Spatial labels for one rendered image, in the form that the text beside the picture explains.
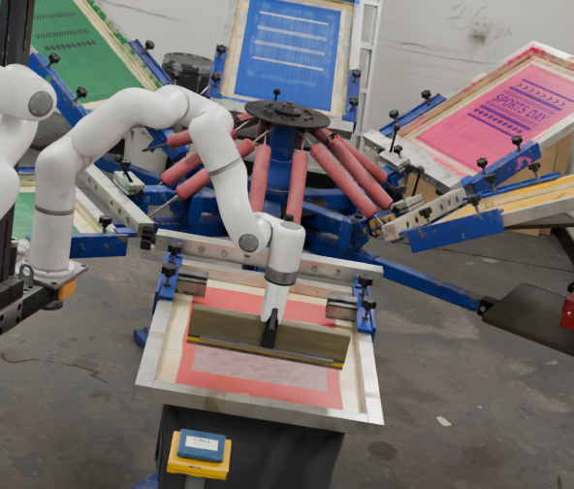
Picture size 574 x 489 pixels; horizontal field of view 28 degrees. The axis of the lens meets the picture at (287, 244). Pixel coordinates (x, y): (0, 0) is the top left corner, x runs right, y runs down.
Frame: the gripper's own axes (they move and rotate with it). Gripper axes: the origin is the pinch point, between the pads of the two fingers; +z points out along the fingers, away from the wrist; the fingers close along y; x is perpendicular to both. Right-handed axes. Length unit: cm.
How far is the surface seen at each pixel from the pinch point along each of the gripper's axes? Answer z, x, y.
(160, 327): 11.4, -26.3, -17.7
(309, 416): 11.9, 12.2, 13.7
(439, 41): 2, 99, -459
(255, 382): 14.6, -0.6, -3.1
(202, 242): 6, -20, -68
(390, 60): 20, 71, -459
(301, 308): 15, 11, -52
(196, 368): 14.7, -15.5, -5.6
